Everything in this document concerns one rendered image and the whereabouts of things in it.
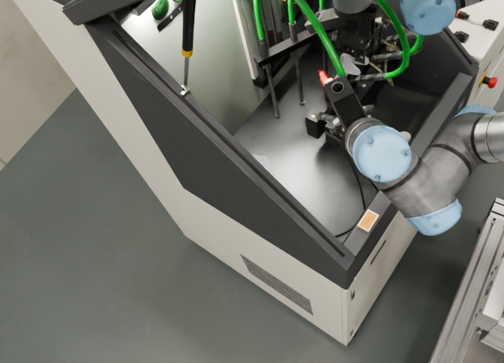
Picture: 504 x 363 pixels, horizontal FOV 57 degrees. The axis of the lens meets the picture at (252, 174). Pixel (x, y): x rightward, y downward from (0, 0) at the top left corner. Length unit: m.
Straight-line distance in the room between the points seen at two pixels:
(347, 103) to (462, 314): 1.18
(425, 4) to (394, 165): 0.26
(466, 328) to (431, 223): 1.16
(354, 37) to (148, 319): 1.60
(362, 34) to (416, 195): 0.41
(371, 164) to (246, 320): 1.50
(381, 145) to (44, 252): 2.13
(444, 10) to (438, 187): 0.27
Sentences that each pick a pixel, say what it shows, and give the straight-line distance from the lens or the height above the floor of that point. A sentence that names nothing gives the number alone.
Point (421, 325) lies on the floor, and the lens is 2.08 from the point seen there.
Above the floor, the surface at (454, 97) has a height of 0.95.
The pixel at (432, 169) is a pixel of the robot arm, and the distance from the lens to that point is 0.75.
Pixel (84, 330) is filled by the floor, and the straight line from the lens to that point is 2.34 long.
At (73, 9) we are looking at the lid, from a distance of 0.92.
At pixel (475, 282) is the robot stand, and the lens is 1.92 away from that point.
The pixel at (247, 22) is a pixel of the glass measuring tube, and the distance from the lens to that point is 1.28.
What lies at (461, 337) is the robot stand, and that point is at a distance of 1.85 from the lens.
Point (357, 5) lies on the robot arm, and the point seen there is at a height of 1.38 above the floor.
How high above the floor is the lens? 2.00
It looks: 58 degrees down
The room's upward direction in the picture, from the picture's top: 19 degrees counter-clockwise
